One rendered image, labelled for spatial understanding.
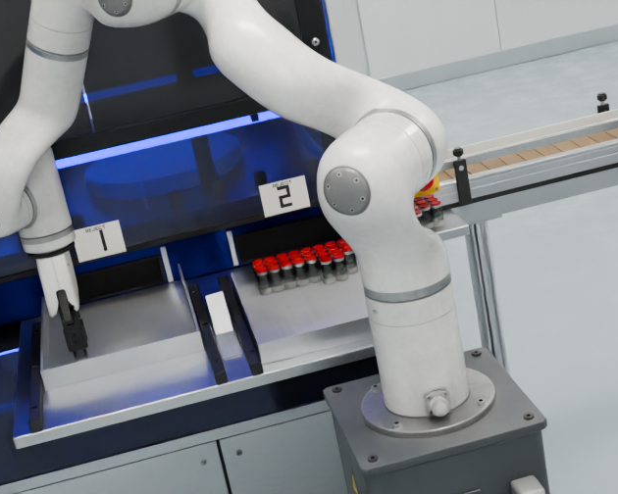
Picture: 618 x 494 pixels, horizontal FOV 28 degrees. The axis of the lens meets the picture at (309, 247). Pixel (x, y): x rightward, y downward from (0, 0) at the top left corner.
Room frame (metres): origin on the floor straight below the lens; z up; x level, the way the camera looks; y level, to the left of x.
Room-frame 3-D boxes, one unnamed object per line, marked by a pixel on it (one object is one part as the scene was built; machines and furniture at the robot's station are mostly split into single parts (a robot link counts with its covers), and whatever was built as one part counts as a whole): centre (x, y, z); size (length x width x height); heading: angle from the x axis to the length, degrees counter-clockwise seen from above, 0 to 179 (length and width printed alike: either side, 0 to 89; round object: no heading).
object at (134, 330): (1.98, 0.35, 0.90); 0.34 x 0.26 x 0.04; 7
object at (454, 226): (2.22, -0.23, 0.87); 0.14 x 0.13 x 0.02; 7
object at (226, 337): (1.85, 0.16, 0.91); 0.14 x 0.03 x 0.06; 8
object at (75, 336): (1.83, 0.40, 0.95); 0.03 x 0.03 x 0.07; 7
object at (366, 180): (1.51, -0.10, 1.16); 0.19 x 0.12 x 0.24; 148
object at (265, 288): (2.02, 0.01, 0.91); 0.18 x 0.02 x 0.05; 97
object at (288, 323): (1.92, 0.00, 0.90); 0.34 x 0.26 x 0.04; 7
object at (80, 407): (1.93, 0.17, 0.87); 0.70 x 0.48 x 0.02; 97
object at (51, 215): (1.86, 0.40, 1.19); 0.09 x 0.08 x 0.13; 147
